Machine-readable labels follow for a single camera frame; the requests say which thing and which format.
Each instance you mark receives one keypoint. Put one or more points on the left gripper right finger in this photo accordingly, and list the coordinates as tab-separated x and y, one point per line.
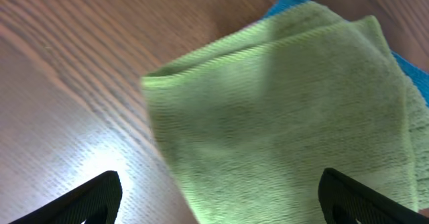
343	200

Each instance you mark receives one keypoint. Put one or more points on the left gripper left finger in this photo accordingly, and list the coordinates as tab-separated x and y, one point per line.
97	201

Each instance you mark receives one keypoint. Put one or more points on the green microfiber cloth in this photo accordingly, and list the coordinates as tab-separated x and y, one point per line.
248	123

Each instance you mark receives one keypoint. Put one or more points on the blue folded cloth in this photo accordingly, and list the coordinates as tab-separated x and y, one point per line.
418	76

